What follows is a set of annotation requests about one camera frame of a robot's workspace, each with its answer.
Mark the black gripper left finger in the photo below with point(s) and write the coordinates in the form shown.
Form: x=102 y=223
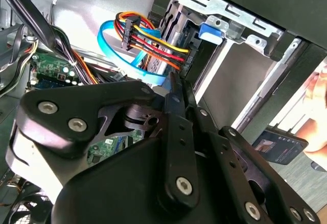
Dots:
x=76 y=101

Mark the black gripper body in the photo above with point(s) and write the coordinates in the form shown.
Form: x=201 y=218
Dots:
x=115 y=188

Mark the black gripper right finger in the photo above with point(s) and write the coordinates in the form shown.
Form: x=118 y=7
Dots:
x=215 y=142

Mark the person's hand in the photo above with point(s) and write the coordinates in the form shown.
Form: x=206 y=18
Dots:
x=316 y=134

